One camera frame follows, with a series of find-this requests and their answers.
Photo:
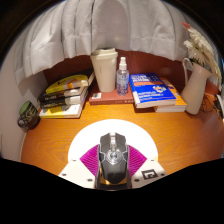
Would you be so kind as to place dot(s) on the white pitcher vase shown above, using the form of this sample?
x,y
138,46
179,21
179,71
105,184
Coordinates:
x,y
196,88

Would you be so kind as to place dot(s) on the clear spray bottle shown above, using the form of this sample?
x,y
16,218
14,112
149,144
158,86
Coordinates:
x,y
122,81

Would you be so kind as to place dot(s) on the yellow and white book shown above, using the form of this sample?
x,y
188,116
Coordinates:
x,y
61,111

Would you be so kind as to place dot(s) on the white pleated curtain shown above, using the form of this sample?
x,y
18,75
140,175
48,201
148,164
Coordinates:
x,y
110,23

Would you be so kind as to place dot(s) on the cream lidded travel cup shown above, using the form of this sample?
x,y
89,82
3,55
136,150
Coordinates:
x,y
105,71

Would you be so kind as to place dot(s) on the thin black book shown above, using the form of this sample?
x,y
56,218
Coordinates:
x,y
63,101
61,94

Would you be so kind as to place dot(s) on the dark mug with green inside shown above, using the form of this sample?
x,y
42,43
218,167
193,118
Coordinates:
x,y
28,115

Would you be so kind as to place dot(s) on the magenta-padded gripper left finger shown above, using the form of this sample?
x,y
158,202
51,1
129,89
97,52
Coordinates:
x,y
75,171

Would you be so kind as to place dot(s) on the yellow and black book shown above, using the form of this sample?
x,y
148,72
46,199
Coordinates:
x,y
70,82

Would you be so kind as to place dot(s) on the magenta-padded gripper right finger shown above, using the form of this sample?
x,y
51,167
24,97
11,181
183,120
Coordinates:
x,y
150,170

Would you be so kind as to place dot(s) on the white flower bouquet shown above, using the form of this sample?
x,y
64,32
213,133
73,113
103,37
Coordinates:
x,y
201,50

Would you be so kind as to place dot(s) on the red-brown book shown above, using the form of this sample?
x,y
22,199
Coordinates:
x,y
110,98

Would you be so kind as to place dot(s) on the blue book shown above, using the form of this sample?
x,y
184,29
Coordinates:
x,y
150,88

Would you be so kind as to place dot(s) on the white yellow black mouse pad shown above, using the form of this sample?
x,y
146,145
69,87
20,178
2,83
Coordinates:
x,y
86,140

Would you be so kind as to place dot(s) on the black and grey computer mouse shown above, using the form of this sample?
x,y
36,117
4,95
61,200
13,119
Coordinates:
x,y
113,163

